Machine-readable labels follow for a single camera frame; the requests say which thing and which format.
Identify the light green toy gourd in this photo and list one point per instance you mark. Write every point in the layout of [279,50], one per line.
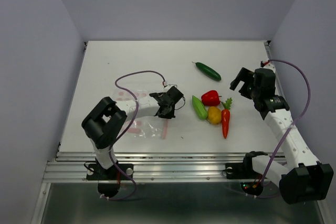
[199,108]

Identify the aluminium frame rail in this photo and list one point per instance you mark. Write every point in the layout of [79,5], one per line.
[148,167]

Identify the clear zip top bag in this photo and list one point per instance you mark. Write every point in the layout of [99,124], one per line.
[144,127]

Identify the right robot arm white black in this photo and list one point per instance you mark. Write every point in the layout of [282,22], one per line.
[304,177]

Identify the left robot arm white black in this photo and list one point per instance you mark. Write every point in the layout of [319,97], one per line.
[104,123]

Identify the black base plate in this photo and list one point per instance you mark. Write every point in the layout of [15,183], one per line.
[96,173]
[240,171]

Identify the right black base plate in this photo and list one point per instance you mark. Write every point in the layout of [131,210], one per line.
[240,171]

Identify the orange toy carrot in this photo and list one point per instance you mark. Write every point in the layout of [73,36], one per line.
[226,116]

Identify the red toy bell pepper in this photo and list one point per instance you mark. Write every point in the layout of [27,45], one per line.
[211,98]

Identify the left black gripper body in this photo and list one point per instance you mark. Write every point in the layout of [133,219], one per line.
[170,114]

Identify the dark green toy cucumber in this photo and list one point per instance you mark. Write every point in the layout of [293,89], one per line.
[208,71]

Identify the yellow toy potato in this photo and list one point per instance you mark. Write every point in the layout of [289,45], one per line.
[214,115]

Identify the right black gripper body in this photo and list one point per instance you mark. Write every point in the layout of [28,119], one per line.
[255,93]

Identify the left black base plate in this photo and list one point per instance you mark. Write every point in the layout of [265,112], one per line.
[96,173]

